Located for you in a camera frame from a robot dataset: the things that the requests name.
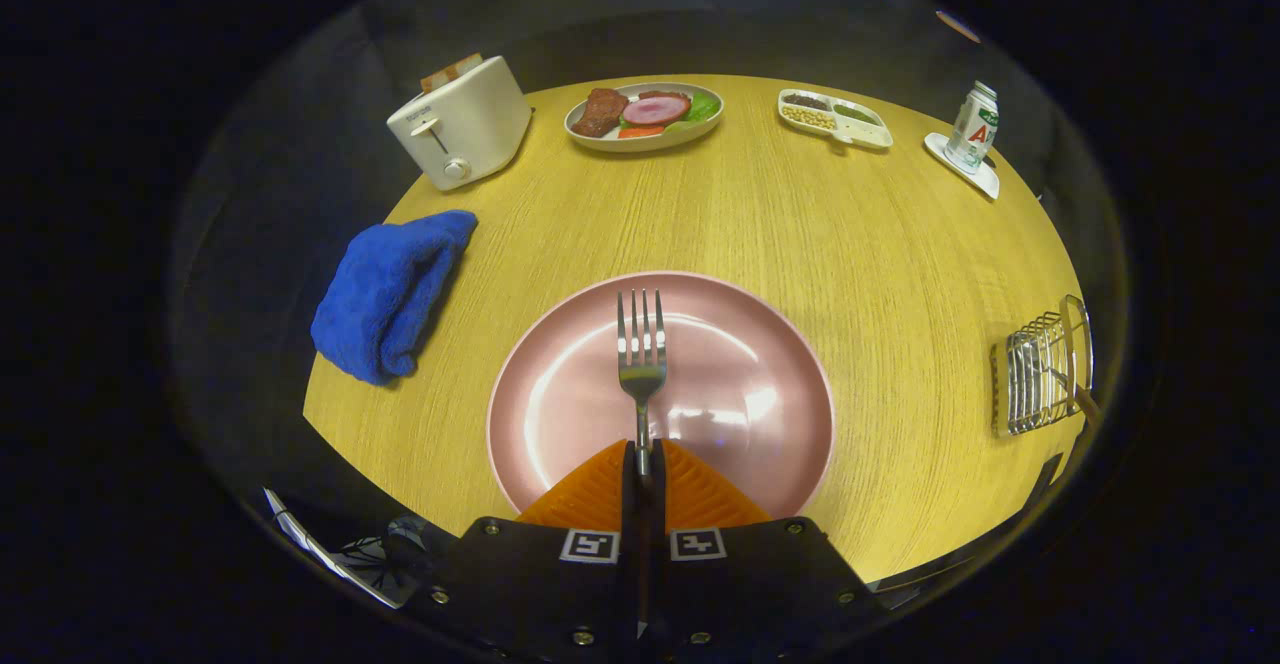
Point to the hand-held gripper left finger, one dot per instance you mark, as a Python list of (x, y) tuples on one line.
[(530, 584)]

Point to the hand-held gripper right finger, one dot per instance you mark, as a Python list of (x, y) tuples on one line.
[(750, 584)]

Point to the white-edged patterned object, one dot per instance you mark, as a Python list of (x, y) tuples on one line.
[(370, 556)]

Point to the pink round plate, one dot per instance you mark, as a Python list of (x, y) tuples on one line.
[(740, 374)]

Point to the blue folded towel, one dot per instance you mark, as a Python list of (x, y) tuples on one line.
[(385, 294)]

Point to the grey plate with food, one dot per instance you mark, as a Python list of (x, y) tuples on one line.
[(645, 144)]

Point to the white toaster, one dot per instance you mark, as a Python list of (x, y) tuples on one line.
[(470, 124)]

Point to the white square coaster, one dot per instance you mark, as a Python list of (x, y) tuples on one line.
[(985, 184)]

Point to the orange carrot piece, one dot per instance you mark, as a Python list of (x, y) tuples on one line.
[(640, 132)]

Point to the white divided bean dish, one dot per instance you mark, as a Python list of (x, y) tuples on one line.
[(850, 129)]

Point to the brown meat slice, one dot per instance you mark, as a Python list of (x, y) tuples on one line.
[(598, 112)]

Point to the green lettuce leaf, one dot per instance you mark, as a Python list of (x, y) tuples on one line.
[(705, 107)]

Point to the pink ham slice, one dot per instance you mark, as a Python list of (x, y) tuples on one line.
[(655, 110)]

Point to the white drink bottle green label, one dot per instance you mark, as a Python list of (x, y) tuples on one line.
[(972, 129)]

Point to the toast slice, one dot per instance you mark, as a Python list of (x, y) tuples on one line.
[(450, 72)]

